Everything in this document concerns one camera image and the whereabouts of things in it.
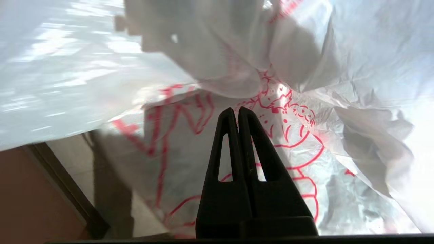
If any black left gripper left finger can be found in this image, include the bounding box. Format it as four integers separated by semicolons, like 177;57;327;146
196;108;254;219

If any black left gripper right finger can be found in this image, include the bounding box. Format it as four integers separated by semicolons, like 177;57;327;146
238;106;312;219

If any clear plastic bag red print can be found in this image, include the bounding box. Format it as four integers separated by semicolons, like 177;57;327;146
0;0;434;238

